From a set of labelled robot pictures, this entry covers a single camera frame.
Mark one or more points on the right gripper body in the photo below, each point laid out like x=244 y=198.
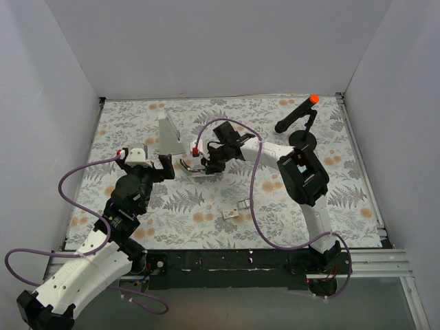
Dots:
x=213 y=160

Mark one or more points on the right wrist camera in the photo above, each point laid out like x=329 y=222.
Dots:
x=199 y=149

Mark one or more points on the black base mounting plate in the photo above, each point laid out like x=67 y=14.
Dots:
x=261 y=268

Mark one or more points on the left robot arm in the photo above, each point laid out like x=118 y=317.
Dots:
x=106 y=254

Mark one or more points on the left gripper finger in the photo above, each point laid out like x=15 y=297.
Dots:
x=167 y=171
x=123 y=165

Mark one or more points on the white staple box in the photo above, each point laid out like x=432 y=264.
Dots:
x=232 y=213

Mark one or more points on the floral patterned table mat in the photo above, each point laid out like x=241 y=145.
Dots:
x=186 y=212

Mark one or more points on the staple strips tray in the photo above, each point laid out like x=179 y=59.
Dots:
x=244 y=204

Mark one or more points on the grey metronome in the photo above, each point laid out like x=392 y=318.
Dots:
x=170 y=139

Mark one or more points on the black microphone orange tip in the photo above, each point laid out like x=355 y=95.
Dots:
x=302 y=110

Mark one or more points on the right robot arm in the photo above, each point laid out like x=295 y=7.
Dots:
x=304 y=179

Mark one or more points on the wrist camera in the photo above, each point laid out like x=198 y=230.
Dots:
x=199 y=149
x=134 y=154

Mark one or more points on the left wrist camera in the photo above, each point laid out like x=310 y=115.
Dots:
x=134 y=154

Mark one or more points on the black round microphone stand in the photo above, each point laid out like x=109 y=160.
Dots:
x=305 y=137

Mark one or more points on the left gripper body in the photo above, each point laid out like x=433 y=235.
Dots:
x=145 y=168

